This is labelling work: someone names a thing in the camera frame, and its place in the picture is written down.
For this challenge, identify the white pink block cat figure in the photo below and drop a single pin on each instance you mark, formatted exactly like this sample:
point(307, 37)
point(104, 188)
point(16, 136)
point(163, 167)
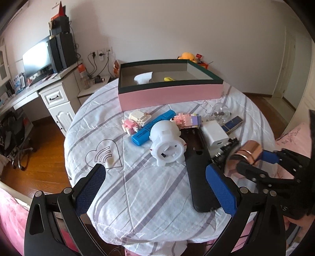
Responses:
point(134, 120)

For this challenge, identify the white pig night light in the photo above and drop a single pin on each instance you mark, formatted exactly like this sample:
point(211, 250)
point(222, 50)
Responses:
point(166, 142)

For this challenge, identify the pink cardboard box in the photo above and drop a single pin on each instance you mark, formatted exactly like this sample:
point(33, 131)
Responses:
point(169, 94)

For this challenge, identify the black computer tower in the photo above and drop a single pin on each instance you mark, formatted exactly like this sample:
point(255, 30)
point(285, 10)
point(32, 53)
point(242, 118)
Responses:
point(62, 50)

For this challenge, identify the white striped tablecloth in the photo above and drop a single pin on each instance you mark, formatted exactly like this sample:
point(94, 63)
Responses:
point(137, 201)

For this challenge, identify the white desk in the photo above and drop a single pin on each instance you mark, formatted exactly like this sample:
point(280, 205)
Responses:
point(49, 94)

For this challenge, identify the yellow plush toy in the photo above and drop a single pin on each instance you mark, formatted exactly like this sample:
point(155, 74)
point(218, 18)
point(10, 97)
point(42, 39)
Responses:
point(188, 56)

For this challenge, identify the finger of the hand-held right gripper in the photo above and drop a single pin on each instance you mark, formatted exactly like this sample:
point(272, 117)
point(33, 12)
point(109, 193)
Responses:
point(270, 157)
point(248, 171)

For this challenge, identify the pink purple block figure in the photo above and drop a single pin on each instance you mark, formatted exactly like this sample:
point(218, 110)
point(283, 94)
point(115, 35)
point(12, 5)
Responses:
point(187, 120)

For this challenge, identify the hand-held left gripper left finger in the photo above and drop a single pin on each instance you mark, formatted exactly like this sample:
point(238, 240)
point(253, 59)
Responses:
point(92, 187)

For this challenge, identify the black hair brush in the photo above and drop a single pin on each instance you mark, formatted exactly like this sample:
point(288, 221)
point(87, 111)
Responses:
point(227, 147)

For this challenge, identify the white side table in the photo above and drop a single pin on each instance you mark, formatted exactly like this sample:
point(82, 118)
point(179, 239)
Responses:
point(94, 89)

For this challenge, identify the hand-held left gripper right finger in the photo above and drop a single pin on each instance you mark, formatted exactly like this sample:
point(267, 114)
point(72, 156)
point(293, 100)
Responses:
point(221, 187)

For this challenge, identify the white charger adapter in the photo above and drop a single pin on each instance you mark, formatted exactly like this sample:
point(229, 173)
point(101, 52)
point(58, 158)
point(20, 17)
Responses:
point(215, 134)

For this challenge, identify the black computer monitor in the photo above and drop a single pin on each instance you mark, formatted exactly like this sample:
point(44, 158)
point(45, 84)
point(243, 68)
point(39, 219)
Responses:
point(37, 60)

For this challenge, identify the plastic bag of oranges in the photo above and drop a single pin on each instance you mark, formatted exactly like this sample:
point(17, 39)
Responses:
point(115, 67)

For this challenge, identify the white plastic container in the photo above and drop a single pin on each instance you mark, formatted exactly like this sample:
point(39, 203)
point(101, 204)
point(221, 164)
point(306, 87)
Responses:
point(144, 77)

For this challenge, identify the orange toy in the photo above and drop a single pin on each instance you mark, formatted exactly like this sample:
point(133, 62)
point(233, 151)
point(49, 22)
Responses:
point(204, 64)

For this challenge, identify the orange capped bottle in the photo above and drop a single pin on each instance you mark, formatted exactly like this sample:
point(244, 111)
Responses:
point(83, 76)

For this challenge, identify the black cylinder spool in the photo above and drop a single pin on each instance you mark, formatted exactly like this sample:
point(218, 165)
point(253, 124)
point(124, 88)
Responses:
point(99, 80)

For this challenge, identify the pink printed bedding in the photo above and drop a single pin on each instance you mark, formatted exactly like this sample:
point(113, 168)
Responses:
point(295, 137)

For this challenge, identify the blue white packet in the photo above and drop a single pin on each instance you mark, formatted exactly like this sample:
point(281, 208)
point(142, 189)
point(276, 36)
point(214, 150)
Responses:
point(18, 82)

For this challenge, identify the white door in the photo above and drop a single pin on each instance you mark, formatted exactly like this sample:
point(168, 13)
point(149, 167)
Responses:
point(290, 66)

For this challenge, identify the rose gold cylinder jar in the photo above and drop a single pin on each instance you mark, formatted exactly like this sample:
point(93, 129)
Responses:
point(248, 151)

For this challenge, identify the pink blanket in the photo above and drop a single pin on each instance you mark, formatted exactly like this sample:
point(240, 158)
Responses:
point(14, 221)

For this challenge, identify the black office chair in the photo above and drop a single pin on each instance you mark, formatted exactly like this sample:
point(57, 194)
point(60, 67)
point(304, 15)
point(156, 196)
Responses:
point(14, 137)

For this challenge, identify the red triangular box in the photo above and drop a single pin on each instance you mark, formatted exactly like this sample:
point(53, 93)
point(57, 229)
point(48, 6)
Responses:
point(60, 10)

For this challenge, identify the red small box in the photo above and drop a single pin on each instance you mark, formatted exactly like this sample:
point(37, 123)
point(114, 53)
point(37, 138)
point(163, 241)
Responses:
point(199, 56)

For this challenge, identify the white bed frame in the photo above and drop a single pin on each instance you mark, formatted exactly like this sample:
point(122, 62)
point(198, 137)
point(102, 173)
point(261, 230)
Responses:
point(14, 193)

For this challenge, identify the white wall socket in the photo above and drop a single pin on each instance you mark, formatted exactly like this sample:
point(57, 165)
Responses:
point(93, 53)
point(109, 51)
point(101, 53)

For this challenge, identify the black remote control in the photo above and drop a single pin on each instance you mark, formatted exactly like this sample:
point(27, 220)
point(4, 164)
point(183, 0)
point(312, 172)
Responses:
point(196, 172)

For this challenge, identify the blue highlighter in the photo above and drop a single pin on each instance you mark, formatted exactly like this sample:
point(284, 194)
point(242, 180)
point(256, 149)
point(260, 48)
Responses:
point(152, 128)

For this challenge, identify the blue gold small box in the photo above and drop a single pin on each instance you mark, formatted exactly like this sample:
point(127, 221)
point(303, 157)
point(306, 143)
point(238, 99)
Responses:
point(231, 125)

